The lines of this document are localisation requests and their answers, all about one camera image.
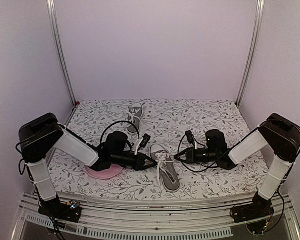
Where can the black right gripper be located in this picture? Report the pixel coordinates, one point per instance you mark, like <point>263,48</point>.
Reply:
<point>190,155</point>

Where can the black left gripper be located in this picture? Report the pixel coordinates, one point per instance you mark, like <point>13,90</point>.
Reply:
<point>140,163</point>

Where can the grey sneaker with red sole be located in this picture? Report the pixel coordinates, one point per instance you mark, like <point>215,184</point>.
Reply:
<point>135,113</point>

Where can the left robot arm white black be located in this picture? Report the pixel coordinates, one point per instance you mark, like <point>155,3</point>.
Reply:
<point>45,134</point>

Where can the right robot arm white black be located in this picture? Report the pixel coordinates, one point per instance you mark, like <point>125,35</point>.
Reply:
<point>276,137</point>

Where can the pink plastic plate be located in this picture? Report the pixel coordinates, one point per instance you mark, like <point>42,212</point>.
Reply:
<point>106,174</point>

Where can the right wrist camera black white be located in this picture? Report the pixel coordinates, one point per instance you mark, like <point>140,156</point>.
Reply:
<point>191,139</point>

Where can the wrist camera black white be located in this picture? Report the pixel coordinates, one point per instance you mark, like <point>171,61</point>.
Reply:
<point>142,143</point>
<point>191,139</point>

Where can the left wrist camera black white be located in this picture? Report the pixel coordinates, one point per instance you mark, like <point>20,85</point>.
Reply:
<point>142,143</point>

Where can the aluminium front rail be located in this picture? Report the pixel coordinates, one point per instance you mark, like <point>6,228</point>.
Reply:
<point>199,219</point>

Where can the right aluminium frame post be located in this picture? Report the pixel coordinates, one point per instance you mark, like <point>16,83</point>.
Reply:
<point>258,19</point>

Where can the aluminium frame post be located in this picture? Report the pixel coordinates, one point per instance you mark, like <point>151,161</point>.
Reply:
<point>59,49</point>
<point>258,19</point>

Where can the left aluminium frame post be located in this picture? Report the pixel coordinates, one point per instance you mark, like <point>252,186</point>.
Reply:
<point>59,49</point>

